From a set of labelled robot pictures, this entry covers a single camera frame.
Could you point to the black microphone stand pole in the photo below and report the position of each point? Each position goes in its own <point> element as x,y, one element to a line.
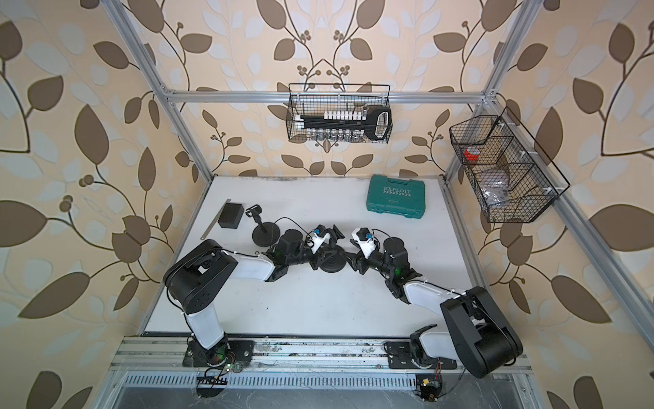
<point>255,217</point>

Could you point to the small black box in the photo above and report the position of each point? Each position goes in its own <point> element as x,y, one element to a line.
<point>231,215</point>

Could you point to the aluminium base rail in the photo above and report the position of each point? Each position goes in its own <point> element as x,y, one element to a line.
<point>295,363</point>

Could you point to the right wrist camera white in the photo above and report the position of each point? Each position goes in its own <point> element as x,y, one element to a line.
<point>365,240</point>

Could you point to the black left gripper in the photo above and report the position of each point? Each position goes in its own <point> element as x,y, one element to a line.
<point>317,258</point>

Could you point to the black round stand base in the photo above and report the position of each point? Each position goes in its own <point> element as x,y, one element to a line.
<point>266,234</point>

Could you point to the green plastic tool case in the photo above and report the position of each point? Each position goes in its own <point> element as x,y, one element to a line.
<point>399,197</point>

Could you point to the plastic bag in basket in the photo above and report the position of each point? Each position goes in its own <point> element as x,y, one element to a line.
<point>494,186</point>

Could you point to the black wire basket back wall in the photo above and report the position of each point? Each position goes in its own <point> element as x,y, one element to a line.
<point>314,97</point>

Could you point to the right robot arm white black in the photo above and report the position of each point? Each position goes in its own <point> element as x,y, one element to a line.
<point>477,333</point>

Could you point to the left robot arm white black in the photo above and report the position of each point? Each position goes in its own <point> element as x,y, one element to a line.
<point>193,283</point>

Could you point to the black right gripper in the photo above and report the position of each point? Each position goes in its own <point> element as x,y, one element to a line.
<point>360,261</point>

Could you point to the black wire basket right wall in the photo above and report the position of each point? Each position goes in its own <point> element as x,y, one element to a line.
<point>535,181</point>

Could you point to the socket set rail black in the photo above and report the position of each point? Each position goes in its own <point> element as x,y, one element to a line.
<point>358,125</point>

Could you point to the red item in basket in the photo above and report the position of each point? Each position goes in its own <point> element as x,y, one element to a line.
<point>472,154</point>

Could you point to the black wire basket wall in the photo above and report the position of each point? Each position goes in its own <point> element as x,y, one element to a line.
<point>314,97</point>
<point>535,181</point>

